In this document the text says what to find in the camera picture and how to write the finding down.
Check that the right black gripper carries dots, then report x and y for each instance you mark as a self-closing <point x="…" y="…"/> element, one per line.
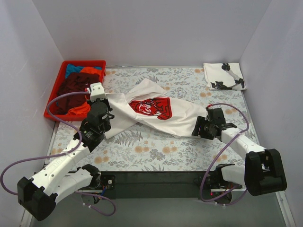
<point x="199" y="126"/>

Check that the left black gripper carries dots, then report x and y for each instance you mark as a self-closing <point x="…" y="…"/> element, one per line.
<point x="104" y="104"/>

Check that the white Coca-Cola t-shirt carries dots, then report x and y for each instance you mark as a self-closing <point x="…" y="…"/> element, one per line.
<point x="148" y="104"/>

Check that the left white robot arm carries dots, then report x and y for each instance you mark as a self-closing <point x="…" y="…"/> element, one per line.
<point x="40" y="194"/>

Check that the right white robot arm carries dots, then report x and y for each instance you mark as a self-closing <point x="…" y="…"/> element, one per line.
<point x="263" y="170"/>

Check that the orange t-shirt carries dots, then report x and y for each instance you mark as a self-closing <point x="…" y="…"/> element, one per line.
<point x="83" y="109"/>

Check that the red plastic bin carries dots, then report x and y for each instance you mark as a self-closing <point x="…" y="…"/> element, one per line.
<point x="61" y="78"/>

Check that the maroon t-shirt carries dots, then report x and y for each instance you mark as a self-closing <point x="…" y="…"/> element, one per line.
<point x="76" y="82"/>

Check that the folded white printed t-shirt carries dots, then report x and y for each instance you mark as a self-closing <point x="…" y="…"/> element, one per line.
<point x="224" y="76"/>

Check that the floral patterned table mat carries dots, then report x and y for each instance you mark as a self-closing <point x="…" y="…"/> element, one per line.
<point x="141" y="148"/>

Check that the blue t-shirt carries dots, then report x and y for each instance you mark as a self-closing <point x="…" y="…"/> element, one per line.
<point x="71" y="68"/>

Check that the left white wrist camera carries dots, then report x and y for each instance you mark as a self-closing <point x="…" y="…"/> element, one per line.
<point x="96" y="91"/>

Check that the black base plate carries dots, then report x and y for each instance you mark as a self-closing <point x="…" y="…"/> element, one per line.
<point x="155" y="184"/>

